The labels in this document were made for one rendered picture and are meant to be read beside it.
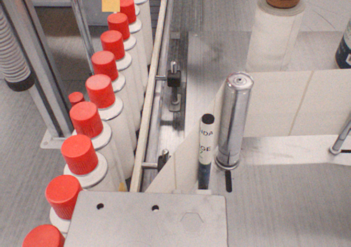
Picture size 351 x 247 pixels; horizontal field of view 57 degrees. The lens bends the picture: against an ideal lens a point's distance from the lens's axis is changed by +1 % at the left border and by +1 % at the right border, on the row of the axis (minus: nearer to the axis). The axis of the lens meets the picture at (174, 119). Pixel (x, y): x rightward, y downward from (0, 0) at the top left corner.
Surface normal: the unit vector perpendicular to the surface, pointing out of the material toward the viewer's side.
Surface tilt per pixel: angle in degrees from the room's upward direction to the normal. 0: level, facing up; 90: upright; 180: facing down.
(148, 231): 0
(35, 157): 0
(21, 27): 90
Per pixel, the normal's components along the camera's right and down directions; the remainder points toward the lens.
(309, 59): -0.03, -0.67
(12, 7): -0.06, 0.74
